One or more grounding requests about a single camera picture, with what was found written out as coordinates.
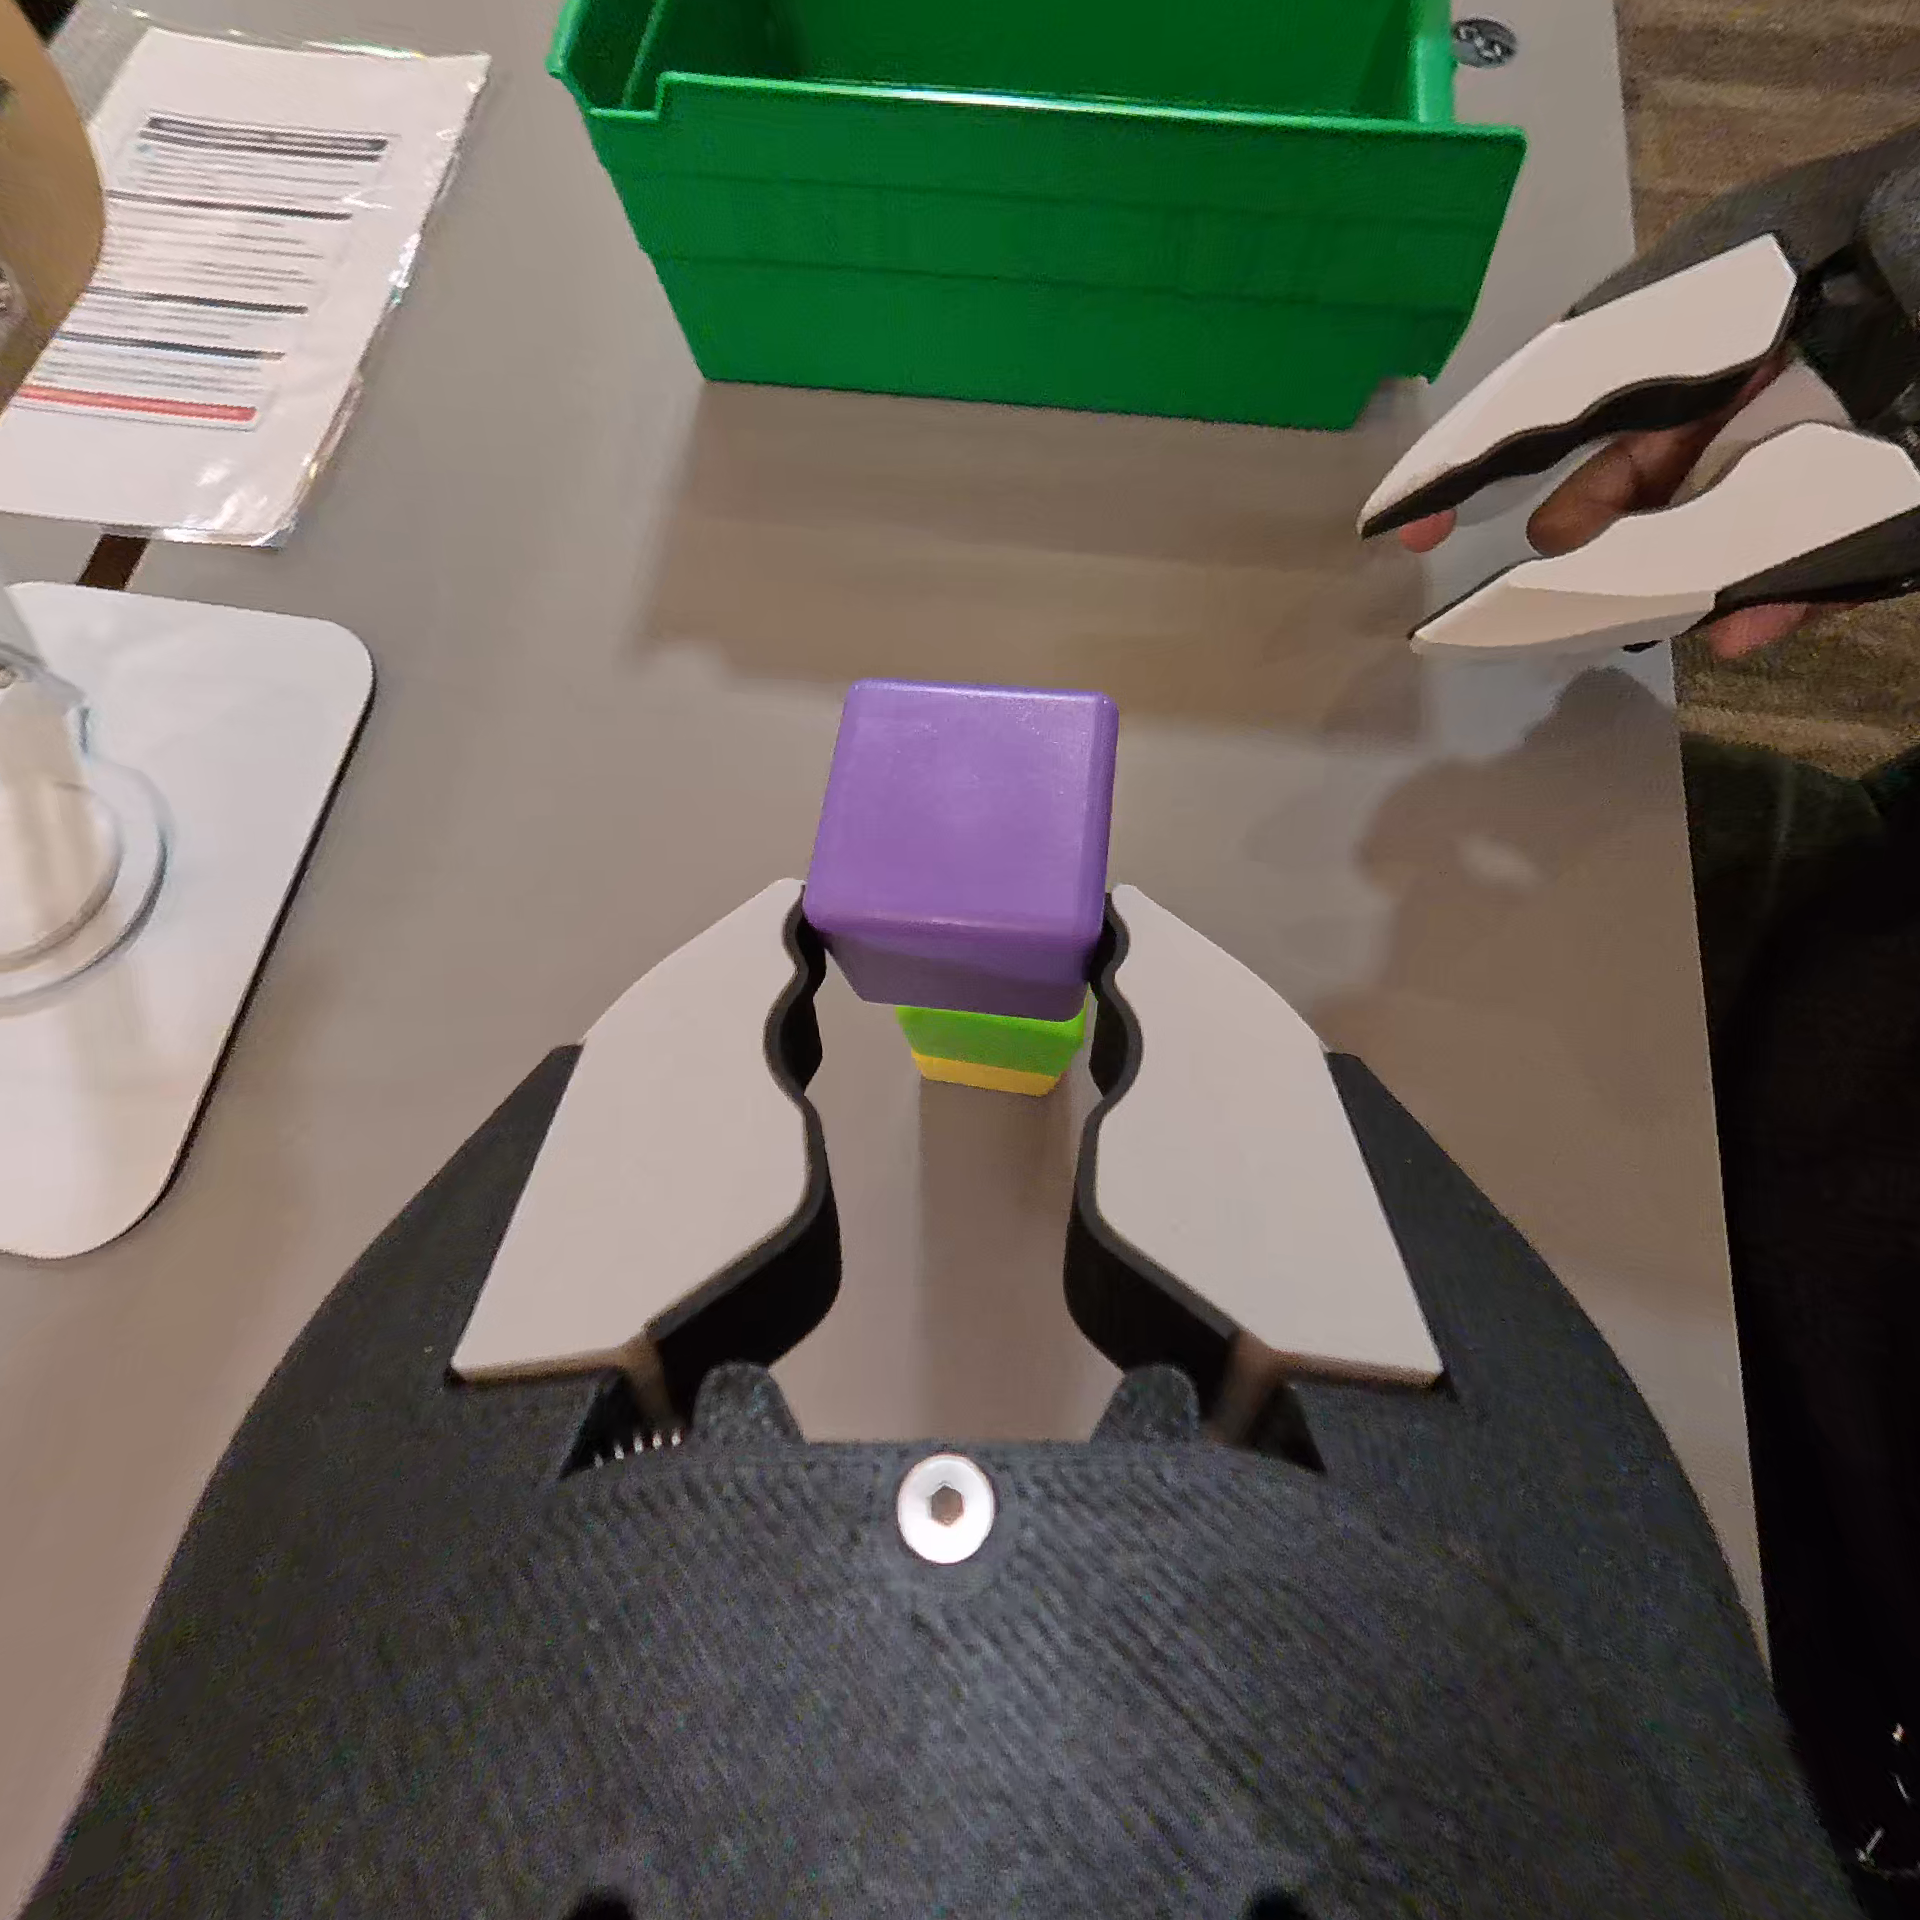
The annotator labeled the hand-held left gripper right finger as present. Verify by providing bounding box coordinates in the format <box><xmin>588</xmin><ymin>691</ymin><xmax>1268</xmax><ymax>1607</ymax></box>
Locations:
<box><xmin>1065</xmin><ymin>881</ymin><xmax>1449</xmax><ymax>1445</ymax></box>

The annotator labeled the yellow cube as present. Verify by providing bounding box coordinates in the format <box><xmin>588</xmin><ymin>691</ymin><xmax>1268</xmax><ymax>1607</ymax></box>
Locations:
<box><xmin>911</xmin><ymin>1049</ymin><xmax>1074</xmax><ymax>1099</ymax></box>

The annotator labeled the person's black sweater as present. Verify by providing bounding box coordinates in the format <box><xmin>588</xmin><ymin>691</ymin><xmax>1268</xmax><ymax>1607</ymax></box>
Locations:
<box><xmin>1680</xmin><ymin>736</ymin><xmax>1920</xmax><ymax>1920</ymax></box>

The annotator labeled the purple cube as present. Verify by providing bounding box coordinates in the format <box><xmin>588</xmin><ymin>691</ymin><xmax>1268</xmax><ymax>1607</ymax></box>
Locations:
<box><xmin>803</xmin><ymin>678</ymin><xmax>1122</xmax><ymax>1021</ymax></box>

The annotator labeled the grey desk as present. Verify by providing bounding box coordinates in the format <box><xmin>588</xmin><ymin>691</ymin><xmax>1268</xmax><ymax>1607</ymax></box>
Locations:
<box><xmin>0</xmin><ymin>0</ymin><xmax>1776</xmax><ymax>1920</ymax></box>

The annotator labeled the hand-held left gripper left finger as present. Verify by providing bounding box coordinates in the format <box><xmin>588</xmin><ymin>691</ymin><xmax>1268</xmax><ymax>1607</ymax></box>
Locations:
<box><xmin>448</xmin><ymin>878</ymin><xmax>842</xmax><ymax>1431</ymax></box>

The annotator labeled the lime green cube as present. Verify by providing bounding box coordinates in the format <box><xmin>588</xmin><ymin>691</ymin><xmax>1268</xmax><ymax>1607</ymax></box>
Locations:
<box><xmin>897</xmin><ymin>1000</ymin><xmax>1089</xmax><ymax>1070</ymax></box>

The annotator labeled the person's right hand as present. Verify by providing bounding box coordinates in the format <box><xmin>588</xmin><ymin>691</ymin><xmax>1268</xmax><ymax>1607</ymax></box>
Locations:
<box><xmin>1383</xmin><ymin>357</ymin><xmax>1824</xmax><ymax>664</ymax></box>

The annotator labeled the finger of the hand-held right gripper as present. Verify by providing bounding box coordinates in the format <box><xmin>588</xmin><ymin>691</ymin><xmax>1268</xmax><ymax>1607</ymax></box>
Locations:
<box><xmin>1409</xmin><ymin>421</ymin><xmax>1920</xmax><ymax>654</ymax></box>
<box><xmin>1354</xmin><ymin>234</ymin><xmax>1801</xmax><ymax>542</ymax></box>

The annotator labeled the green plastic bin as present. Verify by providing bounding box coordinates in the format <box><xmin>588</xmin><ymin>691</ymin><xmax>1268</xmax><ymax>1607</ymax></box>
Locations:
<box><xmin>546</xmin><ymin>0</ymin><xmax>1529</xmax><ymax>434</ymax></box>

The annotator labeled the laminated paper sheet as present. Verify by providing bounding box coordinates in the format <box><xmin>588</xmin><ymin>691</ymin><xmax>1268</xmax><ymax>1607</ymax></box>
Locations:
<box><xmin>0</xmin><ymin>26</ymin><xmax>493</xmax><ymax>547</ymax></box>

